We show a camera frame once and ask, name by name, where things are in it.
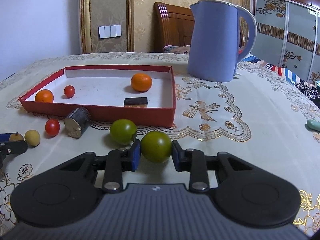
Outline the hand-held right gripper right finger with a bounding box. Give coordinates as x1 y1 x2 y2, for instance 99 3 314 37
172 140 253 193

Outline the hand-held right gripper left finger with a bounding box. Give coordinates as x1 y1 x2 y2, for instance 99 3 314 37
60 140 141 193

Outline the green tomato with stem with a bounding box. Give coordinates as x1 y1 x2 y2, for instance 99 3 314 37
110 119 137 145

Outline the red cherry tomato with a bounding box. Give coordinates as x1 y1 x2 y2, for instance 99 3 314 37
64 85 76 98
45 119 61 137

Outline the halved dark sugarcane piece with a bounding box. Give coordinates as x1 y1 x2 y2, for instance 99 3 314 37
124 97 148 108

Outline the small orange mandarin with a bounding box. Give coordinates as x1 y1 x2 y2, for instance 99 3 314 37
35 89 54 103

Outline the red cardboard box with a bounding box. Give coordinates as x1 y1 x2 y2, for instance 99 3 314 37
19 65 176 127

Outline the large orange mandarin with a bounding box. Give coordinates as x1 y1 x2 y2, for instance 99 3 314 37
131 73 153 92

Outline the cream embroidered tablecloth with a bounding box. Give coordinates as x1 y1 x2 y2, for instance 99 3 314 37
0 52 320 238

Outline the floral pillow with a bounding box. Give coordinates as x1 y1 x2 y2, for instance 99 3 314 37
163 44 192 55

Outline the blue electric kettle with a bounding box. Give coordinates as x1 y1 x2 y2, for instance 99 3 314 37
187 0 257 82

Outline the wooden bed headboard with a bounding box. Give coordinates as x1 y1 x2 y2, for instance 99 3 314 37
153 2 245 53

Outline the striped colourful blanket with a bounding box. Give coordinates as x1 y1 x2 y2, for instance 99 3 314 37
241 54 320 100

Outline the teal rounded object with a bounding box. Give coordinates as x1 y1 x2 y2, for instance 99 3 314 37
307 119 320 132

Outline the floral sliding door wardrobe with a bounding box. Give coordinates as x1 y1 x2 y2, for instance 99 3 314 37
251 0 320 83

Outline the white light switch panel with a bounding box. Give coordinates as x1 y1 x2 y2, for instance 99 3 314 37
98 25 122 39

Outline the gold framed wall panel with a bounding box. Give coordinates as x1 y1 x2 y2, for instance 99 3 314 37
79 0 135 54

